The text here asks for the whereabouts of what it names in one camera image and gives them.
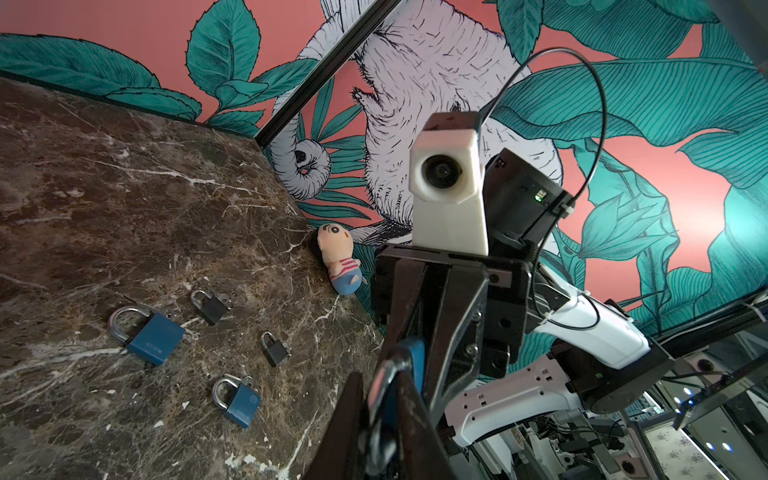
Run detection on black padlock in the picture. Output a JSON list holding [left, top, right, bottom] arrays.
[[260, 331, 290, 367], [190, 289, 230, 326]]

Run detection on right thin black cable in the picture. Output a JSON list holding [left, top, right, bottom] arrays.
[[476, 47, 608, 331]]

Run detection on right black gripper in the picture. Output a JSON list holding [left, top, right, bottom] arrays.
[[371, 244, 532, 426]]

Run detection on blue padlock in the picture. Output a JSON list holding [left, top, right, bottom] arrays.
[[211, 374, 261, 429], [107, 305, 185, 367], [360, 337, 426, 479]]

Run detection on plush doll striped shirt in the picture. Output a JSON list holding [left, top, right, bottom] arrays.
[[317, 223, 364, 296]]

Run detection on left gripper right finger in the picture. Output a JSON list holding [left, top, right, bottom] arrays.
[[396, 371, 455, 480]]

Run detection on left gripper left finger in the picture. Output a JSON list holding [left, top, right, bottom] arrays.
[[304, 372, 365, 480]]

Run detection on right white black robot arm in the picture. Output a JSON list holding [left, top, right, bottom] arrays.
[[367, 147, 672, 448]]

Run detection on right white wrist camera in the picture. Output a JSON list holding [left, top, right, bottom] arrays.
[[408, 111, 489, 256]]

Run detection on right black frame post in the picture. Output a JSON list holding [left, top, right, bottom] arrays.
[[255, 0, 400, 148]]

